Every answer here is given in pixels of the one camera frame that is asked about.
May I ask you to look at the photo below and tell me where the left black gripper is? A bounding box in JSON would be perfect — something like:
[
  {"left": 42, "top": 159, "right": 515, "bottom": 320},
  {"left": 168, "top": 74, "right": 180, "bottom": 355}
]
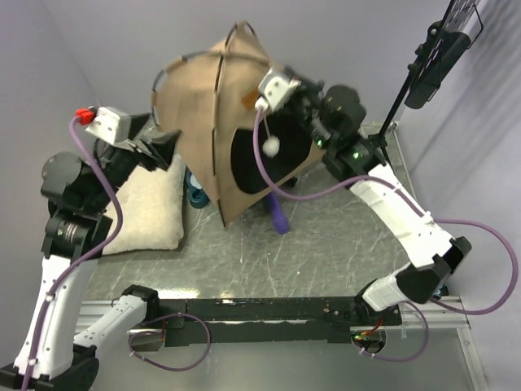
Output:
[{"left": 86, "top": 112, "right": 182, "bottom": 211}]

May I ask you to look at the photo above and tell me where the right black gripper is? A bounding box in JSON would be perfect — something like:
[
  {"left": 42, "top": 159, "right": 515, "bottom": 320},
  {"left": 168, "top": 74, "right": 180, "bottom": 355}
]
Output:
[{"left": 271, "top": 68, "right": 332, "bottom": 153}]

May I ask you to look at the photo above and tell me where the white fluffy cushion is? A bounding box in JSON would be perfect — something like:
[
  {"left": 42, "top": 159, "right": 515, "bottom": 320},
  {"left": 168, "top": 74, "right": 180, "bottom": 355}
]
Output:
[{"left": 103, "top": 155, "right": 186, "bottom": 256}]

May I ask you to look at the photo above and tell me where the tan fabric pet tent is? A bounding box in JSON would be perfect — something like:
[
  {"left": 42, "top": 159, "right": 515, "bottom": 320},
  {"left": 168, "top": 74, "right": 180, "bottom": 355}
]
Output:
[{"left": 151, "top": 20, "right": 325, "bottom": 231}]

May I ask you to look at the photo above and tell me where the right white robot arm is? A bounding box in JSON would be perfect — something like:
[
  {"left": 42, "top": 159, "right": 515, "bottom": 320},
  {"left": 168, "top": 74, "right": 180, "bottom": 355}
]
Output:
[{"left": 271, "top": 77, "right": 471, "bottom": 325}]

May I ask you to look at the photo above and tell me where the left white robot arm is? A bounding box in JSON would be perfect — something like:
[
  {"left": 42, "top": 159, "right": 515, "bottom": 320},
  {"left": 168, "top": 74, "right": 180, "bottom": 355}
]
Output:
[{"left": 1, "top": 130, "right": 181, "bottom": 390}]

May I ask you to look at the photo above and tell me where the teal pet feeder stand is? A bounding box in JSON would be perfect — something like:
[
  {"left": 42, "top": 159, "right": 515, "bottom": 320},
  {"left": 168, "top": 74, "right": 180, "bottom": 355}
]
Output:
[{"left": 185, "top": 169, "right": 209, "bottom": 209}]

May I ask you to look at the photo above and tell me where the purple pet brush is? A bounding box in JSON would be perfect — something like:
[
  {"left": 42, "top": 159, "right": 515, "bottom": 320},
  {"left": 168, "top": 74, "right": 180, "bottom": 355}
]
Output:
[{"left": 266, "top": 192, "right": 290, "bottom": 235}]

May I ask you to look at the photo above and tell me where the white pompom toy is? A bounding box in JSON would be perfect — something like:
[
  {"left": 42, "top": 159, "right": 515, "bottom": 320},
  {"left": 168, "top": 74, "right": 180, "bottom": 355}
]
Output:
[{"left": 262, "top": 116, "right": 280, "bottom": 158}]

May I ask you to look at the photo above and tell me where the black tripod stand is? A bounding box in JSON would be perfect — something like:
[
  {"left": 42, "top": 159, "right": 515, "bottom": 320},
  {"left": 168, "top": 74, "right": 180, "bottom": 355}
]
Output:
[{"left": 369, "top": 61, "right": 420, "bottom": 163}]

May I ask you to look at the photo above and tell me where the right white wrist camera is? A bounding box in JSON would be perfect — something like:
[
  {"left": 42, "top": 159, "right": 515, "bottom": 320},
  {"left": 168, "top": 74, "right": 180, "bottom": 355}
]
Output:
[{"left": 254, "top": 68, "right": 301, "bottom": 112}]

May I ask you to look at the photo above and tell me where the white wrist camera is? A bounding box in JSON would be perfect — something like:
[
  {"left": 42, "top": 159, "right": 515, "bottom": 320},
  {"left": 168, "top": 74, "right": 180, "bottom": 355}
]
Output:
[
  {"left": 76, "top": 107, "right": 131, "bottom": 147},
  {"left": 254, "top": 68, "right": 301, "bottom": 112}
]

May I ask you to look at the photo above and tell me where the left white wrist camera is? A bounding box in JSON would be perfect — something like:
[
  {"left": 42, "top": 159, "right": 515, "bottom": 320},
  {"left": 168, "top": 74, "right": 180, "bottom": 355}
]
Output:
[{"left": 76, "top": 107, "right": 131, "bottom": 147}]

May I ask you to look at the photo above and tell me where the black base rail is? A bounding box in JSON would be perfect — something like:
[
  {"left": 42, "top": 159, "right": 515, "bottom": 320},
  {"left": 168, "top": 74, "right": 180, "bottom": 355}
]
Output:
[{"left": 139, "top": 297, "right": 402, "bottom": 347}]

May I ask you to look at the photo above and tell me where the aluminium frame rail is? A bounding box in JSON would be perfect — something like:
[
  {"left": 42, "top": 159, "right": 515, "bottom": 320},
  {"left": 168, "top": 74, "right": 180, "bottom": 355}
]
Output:
[{"left": 73, "top": 301, "right": 471, "bottom": 335}]

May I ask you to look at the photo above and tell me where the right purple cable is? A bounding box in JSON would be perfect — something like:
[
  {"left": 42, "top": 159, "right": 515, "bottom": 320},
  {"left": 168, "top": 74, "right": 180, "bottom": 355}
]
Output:
[{"left": 252, "top": 108, "right": 519, "bottom": 362}]

